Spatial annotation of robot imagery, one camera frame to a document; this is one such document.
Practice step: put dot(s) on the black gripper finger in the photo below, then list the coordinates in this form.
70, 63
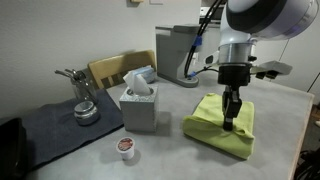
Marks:
228, 119
236, 103

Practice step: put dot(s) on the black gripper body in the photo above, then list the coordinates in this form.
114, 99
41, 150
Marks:
234, 75

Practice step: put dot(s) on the yellow microfiber towel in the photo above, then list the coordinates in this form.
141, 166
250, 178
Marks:
206, 125

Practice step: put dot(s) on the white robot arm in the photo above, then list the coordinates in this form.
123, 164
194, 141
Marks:
243, 23

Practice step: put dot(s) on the grey pod coffee machine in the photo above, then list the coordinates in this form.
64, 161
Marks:
173, 44

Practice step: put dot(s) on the blue pack behind machine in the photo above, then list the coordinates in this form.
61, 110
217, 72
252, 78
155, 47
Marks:
147, 73

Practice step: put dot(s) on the grey tissue box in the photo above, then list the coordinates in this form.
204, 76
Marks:
139, 104

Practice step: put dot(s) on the coffee pod near tissue box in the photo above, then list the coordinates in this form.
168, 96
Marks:
125, 147

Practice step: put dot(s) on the wooden chair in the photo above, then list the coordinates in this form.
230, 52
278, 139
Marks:
109, 72

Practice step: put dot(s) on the round metal jar lid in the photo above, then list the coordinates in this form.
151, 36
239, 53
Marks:
86, 113

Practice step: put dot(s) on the dark blue cloth mat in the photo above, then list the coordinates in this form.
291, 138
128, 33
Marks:
52, 130

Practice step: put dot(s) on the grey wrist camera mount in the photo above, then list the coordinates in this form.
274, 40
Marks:
271, 70

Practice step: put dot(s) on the beige wall thermostat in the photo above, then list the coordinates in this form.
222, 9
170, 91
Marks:
137, 1

